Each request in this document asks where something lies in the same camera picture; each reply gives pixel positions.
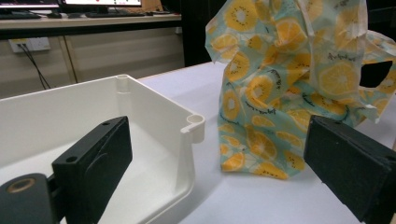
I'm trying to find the cream office desk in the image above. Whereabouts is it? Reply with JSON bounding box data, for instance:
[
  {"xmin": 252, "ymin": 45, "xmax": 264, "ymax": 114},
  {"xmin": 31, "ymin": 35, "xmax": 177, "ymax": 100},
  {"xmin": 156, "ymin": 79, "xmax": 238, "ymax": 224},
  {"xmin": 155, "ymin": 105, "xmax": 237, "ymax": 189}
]
[{"xmin": 0, "ymin": 12, "xmax": 185, "ymax": 100}]

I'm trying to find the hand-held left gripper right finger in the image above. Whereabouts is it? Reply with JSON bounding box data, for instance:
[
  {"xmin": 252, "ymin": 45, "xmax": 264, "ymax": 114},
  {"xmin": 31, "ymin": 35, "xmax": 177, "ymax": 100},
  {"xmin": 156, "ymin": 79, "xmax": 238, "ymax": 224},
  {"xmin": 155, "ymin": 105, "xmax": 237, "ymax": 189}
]
[{"xmin": 303, "ymin": 114, "xmax": 396, "ymax": 224}]

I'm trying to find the orange fruit print bag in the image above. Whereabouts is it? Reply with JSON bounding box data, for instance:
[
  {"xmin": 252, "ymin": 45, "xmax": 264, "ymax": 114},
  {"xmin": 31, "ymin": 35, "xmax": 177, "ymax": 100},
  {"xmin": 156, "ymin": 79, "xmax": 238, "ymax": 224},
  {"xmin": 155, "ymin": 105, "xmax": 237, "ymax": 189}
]
[{"xmin": 205, "ymin": 0, "xmax": 396, "ymax": 181}]

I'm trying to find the black keyboard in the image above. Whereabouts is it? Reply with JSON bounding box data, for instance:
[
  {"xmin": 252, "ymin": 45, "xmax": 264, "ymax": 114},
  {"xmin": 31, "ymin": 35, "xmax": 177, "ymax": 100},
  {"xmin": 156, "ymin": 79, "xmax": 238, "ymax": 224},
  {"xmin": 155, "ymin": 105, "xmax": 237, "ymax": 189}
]
[
  {"xmin": 0, "ymin": 13, "xmax": 43, "ymax": 21},
  {"xmin": 84, "ymin": 10, "xmax": 147, "ymax": 19}
]

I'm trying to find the computer monitor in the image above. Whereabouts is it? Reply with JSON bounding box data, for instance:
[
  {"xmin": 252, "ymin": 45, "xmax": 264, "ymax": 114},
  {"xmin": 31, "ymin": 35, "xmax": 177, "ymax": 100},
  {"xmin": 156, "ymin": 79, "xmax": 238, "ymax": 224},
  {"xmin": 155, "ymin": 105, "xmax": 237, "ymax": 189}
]
[
  {"xmin": 0, "ymin": 0, "xmax": 61, "ymax": 11},
  {"xmin": 63, "ymin": 0, "xmax": 143, "ymax": 15}
]

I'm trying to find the black power cable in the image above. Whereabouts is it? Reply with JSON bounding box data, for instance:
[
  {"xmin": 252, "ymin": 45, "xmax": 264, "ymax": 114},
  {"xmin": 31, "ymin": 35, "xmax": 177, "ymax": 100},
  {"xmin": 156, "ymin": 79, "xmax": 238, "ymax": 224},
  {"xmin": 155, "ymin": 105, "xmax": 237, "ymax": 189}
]
[{"xmin": 18, "ymin": 44, "xmax": 51, "ymax": 91}]

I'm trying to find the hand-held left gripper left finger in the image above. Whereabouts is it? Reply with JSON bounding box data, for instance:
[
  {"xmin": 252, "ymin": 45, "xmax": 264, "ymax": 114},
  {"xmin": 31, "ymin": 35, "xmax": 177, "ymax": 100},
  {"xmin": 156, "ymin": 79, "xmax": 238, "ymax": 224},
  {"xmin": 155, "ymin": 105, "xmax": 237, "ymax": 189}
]
[{"xmin": 51, "ymin": 116, "xmax": 134, "ymax": 224}]

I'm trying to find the white wall power outlet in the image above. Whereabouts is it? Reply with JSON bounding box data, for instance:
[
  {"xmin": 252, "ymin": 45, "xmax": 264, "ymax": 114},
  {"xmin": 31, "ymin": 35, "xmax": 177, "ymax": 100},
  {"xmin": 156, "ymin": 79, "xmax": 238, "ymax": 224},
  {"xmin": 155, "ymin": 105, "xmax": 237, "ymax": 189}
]
[{"xmin": 7, "ymin": 36, "xmax": 51, "ymax": 53}]

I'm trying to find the white plastic bin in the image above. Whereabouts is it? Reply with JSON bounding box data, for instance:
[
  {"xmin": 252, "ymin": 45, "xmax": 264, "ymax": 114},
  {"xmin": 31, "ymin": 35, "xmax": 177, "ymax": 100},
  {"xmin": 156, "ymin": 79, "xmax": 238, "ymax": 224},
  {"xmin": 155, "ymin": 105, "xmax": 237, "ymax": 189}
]
[{"xmin": 0, "ymin": 73, "xmax": 206, "ymax": 224}]

